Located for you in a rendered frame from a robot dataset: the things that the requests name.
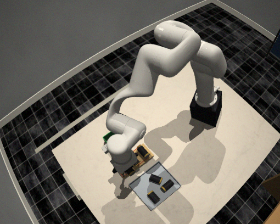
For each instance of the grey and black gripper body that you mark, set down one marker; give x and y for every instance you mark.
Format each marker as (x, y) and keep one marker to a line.
(121, 169)

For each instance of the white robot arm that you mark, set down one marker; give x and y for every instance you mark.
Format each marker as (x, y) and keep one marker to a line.
(181, 44)

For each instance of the tan battery board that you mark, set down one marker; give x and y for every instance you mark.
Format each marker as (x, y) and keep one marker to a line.
(140, 158)

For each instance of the green open-top box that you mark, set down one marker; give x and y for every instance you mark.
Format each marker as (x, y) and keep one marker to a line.
(107, 136)

